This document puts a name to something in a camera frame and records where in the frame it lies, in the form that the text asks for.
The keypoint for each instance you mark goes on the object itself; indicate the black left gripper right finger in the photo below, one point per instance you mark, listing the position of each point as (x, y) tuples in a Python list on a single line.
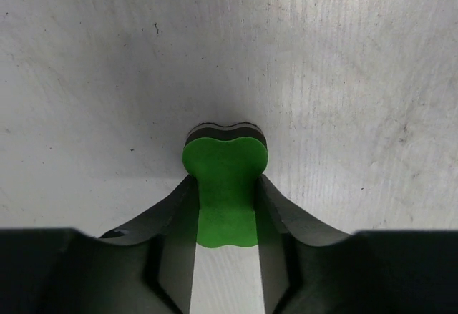
[(308, 266)]

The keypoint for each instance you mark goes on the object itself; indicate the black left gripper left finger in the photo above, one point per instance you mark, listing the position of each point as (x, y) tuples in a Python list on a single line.
[(143, 266)]

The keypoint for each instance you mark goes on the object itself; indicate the green whiteboard eraser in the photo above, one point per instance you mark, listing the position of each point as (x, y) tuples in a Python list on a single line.
[(226, 161)]

